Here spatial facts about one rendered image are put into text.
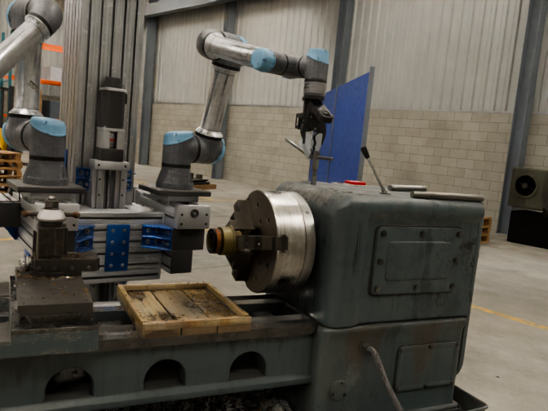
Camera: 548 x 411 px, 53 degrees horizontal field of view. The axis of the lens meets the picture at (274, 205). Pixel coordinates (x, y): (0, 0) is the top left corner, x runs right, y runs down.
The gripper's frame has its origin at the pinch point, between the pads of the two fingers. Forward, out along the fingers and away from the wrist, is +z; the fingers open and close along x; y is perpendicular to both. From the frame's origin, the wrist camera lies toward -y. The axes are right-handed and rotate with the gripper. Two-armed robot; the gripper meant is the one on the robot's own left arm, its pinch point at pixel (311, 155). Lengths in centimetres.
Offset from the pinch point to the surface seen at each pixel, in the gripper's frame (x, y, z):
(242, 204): 26.2, -5.9, 16.8
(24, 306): 88, -31, 38
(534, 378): -225, 67, 135
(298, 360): 13, -27, 60
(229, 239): 33.7, -15.9, 25.9
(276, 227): 23.7, -25.3, 20.7
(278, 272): 22.2, -26.4, 33.5
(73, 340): 78, -35, 46
